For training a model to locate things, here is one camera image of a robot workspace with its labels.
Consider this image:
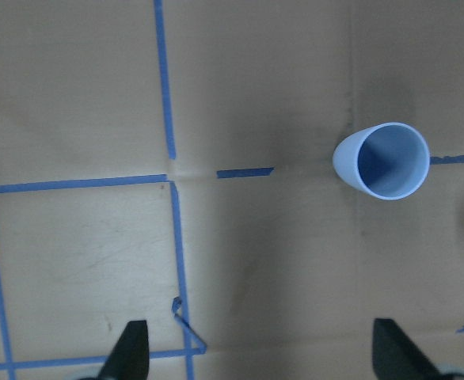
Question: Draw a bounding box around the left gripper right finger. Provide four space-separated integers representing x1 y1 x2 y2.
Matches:
371 318 442 380

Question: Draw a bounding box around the light blue plastic cup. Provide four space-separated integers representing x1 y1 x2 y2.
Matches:
333 122 430 201

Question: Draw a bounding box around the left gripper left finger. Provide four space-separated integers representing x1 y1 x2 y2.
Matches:
97 320 150 380

